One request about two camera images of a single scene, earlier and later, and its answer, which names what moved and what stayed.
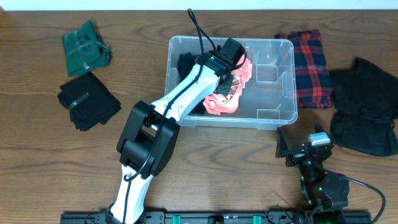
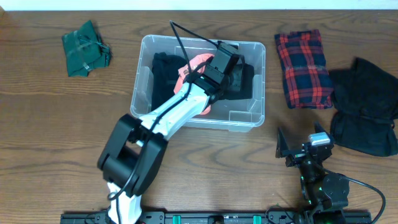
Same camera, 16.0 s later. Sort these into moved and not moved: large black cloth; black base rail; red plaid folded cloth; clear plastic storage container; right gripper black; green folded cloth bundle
Moved: clear plastic storage container
Not moved: red plaid folded cloth; black base rail; right gripper black; green folded cloth bundle; large black cloth
